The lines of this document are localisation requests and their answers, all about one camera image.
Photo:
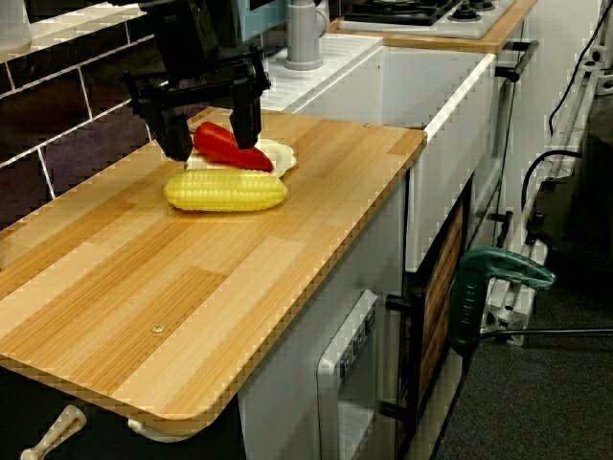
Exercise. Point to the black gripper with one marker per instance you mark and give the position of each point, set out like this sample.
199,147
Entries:
196,76

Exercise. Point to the red toy pepper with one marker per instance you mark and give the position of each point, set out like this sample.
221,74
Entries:
215,144

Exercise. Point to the yellow toy corn cob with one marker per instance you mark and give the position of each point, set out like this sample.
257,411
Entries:
225,191

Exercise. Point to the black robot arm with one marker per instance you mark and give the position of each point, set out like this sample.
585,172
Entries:
191,24

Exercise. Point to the cream scalloped plate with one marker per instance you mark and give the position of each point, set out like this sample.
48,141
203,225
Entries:
282,158

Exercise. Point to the teal plastic bin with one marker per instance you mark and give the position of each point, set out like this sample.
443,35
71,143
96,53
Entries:
263,19

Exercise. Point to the dark tile backsplash panel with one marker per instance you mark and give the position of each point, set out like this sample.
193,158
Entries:
72,110

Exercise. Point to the cream hutch shelf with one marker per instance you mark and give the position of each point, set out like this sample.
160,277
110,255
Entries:
72,29

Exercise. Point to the white toy kitchen body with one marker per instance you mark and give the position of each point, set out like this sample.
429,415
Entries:
431,86

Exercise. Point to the black burner grate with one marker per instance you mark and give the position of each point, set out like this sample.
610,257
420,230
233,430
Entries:
407,16

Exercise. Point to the dark stove knob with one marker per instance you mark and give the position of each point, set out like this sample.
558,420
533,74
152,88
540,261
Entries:
462,13
483,6

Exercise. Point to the grey dishwasher door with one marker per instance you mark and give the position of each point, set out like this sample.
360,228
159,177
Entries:
330,383

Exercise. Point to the grey toy stovetop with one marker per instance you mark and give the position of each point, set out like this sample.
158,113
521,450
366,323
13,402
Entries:
474,29

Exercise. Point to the wooden slat door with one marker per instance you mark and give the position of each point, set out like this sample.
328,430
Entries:
438,297

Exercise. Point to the white hook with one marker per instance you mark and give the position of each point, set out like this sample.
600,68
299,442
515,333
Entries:
158,432

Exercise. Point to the aluminium frame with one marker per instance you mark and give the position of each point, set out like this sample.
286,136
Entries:
582,96

